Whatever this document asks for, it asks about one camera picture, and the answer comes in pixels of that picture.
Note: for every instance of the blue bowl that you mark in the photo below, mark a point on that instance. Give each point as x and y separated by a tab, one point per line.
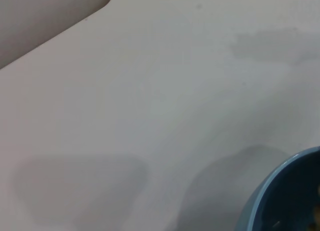
260	203

